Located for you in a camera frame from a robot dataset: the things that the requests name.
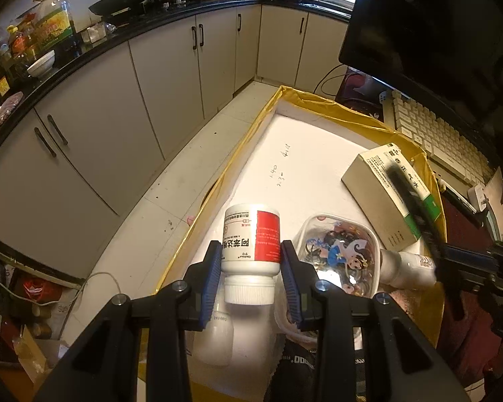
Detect small sauce bottle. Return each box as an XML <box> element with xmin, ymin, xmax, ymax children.
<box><xmin>7</xmin><ymin>25</ymin><xmax>39</xmax><ymax>65</ymax></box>

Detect dark red tablecloth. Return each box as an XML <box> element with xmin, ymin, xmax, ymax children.
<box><xmin>436</xmin><ymin>190</ymin><xmax>503</xmax><ymax>388</ymax></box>

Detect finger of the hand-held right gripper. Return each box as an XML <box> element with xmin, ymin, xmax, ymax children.
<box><xmin>441</xmin><ymin>244</ymin><xmax>499</xmax><ymax>269</ymax></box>
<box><xmin>455</xmin><ymin>270</ymin><xmax>500</xmax><ymax>302</ymax></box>

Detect white keyboard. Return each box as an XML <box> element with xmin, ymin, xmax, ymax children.
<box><xmin>391</xmin><ymin>89</ymin><xmax>500</xmax><ymax>186</ymax></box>

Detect red plastic bag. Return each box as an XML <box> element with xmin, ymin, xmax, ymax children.
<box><xmin>22</xmin><ymin>277</ymin><xmax>52</xmax><ymax>301</ymax></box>

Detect cardboard box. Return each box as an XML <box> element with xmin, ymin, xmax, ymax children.
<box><xmin>0</xmin><ymin>322</ymin><xmax>70</xmax><ymax>388</ymax></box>

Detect white paper envelope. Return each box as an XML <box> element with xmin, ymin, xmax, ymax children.
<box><xmin>484</xmin><ymin>166</ymin><xmax>503</xmax><ymax>224</ymax></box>

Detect black foil packet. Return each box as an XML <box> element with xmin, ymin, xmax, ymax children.
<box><xmin>270</xmin><ymin>335</ymin><xmax>363</xmax><ymax>402</ymax></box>

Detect white bowl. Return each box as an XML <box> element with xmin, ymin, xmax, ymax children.
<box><xmin>26</xmin><ymin>49</ymin><xmax>56</xmax><ymax>78</ymax></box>

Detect yellow taped foam box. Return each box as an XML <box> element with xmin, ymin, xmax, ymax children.
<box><xmin>137</xmin><ymin>85</ymin><xmax>447</xmax><ymax>402</ymax></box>

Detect white red-label medicine bottle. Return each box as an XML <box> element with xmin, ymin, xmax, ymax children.
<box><xmin>220</xmin><ymin>203</ymin><xmax>283</xmax><ymax>306</ymax></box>

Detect green white medicine box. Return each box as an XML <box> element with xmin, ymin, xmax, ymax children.
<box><xmin>341</xmin><ymin>143</ymin><xmax>443</xmax><ymax>251</ymax></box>

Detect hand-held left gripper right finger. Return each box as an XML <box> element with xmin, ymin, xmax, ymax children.
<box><xmin>281</xmin><ymin>240</ymin><xmax>471</xmax><ymax>402</ymax></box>

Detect pink bagged food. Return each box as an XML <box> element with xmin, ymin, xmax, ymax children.
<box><xmin>0</xmin><ymin>91</ymin><xmax>24</xmax><ymax>135</ymax></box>

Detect translucent white bottle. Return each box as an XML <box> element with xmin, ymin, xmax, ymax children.
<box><xmin>193</xmin><ymin>293</ymin><xmax>235</xmax><ymax>367</ymax></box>

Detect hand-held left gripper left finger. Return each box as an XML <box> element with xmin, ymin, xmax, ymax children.
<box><xmin>34</xmin><ymin>240</ymin><xmax>224</xmax><ymax>402</ymax></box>

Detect black monitor cable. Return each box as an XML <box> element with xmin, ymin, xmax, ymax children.
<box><xmin>314</xmin><ymin>64</ymin><xmax>363</xmax><ymax>98</ymax></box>

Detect small white carton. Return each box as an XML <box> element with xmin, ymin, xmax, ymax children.
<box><xmin>467</xmin><ymin>183</ymin><xmax>488</xmax><ymax>212</ymax></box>

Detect white plain-cap bottle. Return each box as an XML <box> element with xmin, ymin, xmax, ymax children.
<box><xmin>379</xmin><ymin>247</ymin><xmax>439</xmax><ymax>290</ymax></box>

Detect white kitchen cabinets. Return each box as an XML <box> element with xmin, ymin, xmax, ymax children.
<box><xmin>0</xmin><ymin>2</ymin><xmax>353</xmax><ymax>282</ymax></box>

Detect white floor cable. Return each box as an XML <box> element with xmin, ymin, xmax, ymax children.
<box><xmin>0</xmin><ymin>267</ymin><xmax>123</xmax><ymax>307</ymax></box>

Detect black monitor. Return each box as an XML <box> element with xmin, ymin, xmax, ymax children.
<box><xmin>338</xmin><ymin>0</ymin><xmax>503</xmax><ymax>112</ymax></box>

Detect clear cartoon print pouch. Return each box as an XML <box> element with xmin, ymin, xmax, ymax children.
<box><xmin>274</xmin><ymin>214</ymin><xmax>383</xmax><ymax>338</ymax></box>

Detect large cooking oil bottle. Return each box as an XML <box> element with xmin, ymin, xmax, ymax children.
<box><xmin>33</xmin><ymin>0</ymin><xmax>79</xmax><ymax>53</ymax></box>

